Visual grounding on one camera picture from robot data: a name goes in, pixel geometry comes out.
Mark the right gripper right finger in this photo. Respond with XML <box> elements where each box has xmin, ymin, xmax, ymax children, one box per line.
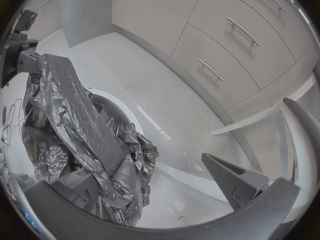
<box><xmin>201</xmin><ymin>153</ymin><xmax>271</xmax><ymax>211</ymax></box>

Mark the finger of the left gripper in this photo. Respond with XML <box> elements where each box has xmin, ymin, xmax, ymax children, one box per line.
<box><xmin>16</xmin><ymin>50</ymin><xmax>43</xmax><ymax>74</ymax></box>

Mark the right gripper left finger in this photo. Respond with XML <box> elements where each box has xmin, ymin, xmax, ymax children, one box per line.
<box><xmin>53</xmin><ymin>168</ymin><xmax>102</xmax><ymax>210</ymax></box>

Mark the black plastic bag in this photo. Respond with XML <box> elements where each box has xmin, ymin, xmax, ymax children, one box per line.
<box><xmin>21</xmin><ymin>53</ymin><xmax>160</xmax><ymax>227</ymax></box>

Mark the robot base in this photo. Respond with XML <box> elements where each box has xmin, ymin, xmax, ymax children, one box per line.
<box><xmin>6</xmin><ymin>176</ymin><xmax>43</xmax><ymax>234</ymax></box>

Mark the grey and white chair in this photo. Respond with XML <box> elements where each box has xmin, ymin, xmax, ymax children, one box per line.
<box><xmin>209</xmin><ymin>56</ymin><xmax>320</xmax><ymax>187</ymax></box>

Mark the beige cabinet with drawers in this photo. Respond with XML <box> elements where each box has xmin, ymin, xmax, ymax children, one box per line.
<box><xmin>111</xmin><ymin>0</ymin><xmax>319</xmax><ymax>140</ymax></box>

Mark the white cable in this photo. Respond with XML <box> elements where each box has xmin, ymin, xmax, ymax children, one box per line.
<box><xmin>10</xmin><ymin>116</ymin><xmax>26</xmax><ymax>131</ymax></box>

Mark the grey cable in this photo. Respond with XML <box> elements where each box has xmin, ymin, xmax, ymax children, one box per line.
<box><xmin>1</xmin><ymin>98</ymin><xmax>25</xmax><ymax>146</ymax></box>

